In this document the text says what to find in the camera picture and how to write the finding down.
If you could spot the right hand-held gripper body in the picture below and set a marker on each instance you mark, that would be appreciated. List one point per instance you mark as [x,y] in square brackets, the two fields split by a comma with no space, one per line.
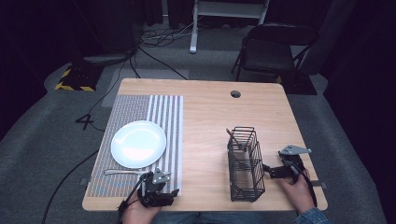
[294,168]

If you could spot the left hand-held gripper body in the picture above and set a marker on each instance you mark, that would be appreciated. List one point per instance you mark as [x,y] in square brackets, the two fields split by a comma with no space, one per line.
[152,189]

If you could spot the person's right hand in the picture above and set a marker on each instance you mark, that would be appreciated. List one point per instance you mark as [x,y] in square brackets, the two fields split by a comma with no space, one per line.
[298,194]

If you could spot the person's left hand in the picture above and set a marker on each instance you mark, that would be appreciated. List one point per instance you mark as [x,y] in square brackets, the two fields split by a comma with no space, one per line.
[137,213]

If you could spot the silver fork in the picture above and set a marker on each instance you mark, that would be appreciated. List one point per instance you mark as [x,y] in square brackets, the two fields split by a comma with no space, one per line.
[124,171]

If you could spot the white round plate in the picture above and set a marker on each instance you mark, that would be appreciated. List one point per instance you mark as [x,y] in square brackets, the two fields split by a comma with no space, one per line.
[138,144]

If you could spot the person's denim right sleeve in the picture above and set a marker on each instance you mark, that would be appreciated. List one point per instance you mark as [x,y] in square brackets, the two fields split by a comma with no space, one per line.
[311,217]

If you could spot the grey striped woven placemat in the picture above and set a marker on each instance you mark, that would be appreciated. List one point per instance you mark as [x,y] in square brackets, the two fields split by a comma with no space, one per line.
[127,107]

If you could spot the black folding chair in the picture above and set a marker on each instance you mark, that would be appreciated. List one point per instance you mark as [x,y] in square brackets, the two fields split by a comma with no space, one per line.
[267,53]

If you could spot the yellow and black striped base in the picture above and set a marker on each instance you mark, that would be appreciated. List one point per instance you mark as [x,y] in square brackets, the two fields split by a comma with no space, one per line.
[79,79]

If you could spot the grey round stand base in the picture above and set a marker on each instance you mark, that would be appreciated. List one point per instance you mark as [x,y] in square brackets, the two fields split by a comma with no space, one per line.
[106,58]

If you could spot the white metal stand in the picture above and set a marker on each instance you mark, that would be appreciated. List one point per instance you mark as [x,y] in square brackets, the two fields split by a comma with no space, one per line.
[194,28]

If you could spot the grey table edge bracket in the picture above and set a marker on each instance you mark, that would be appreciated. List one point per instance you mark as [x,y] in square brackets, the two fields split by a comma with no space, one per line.
[84,181]
[320,184]

